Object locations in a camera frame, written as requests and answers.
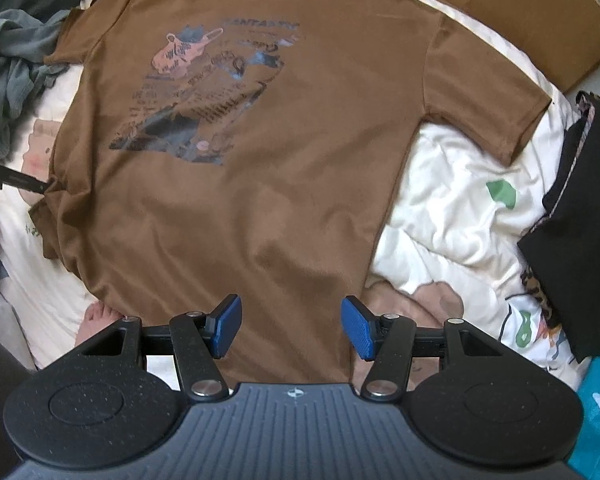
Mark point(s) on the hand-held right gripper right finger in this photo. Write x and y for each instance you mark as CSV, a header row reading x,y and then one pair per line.
x,y
359,327

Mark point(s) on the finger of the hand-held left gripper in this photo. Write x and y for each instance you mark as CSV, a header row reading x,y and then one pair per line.
x,y
20,177

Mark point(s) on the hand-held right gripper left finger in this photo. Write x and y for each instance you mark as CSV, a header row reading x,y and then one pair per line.
x,y
227,325

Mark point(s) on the brown printed t-shirt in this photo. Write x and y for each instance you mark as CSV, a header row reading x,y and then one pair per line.
x,y
260,185

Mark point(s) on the grey-blue garment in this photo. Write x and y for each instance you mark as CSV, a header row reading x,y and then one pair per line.
x,y
15,85

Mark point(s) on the white printed blanket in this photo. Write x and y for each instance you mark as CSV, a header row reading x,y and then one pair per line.
x,y
455,210

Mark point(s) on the leopard print garment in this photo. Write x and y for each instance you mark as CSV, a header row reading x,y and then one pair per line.
x,y
537,290

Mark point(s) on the black garment with floral trim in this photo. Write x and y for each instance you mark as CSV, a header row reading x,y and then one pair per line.
x,y
580,210

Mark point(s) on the brown cardboard sheet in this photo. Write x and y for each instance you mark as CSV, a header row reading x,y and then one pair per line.
x,y
530,15

